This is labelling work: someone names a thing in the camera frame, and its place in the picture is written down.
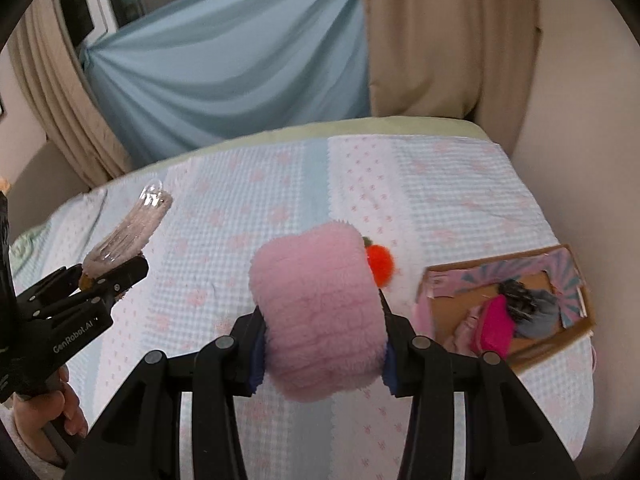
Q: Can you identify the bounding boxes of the light blue curtain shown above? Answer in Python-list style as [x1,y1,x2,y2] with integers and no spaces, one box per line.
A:
[85,0,370,167]

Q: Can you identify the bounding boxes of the cardboard box pink flaps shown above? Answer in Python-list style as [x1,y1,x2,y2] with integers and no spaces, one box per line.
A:
[410,245,594,372]

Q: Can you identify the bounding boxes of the black white knit sock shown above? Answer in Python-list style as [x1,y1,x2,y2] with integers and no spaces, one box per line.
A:
[498,280,538,322]

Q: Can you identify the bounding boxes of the person left hand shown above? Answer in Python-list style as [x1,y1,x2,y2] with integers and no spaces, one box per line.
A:
[13,365,88,465]

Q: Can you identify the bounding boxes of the pink fluffy sock roll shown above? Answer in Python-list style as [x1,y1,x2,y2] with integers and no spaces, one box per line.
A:
[248,221,387,402]

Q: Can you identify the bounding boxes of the orange plush fruit toy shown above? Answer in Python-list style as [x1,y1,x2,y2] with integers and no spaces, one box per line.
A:
[363,236,396,288]

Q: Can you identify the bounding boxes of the pink zip pouch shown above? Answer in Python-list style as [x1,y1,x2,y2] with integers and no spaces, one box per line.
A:
[470,295,515,359]

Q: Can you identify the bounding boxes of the grey fluffy sock roll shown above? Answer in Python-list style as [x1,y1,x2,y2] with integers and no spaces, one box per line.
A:
[515,289,560,339]

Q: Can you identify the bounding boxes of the beige curtain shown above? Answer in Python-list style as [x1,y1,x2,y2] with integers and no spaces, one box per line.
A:
[1,0,539,187]

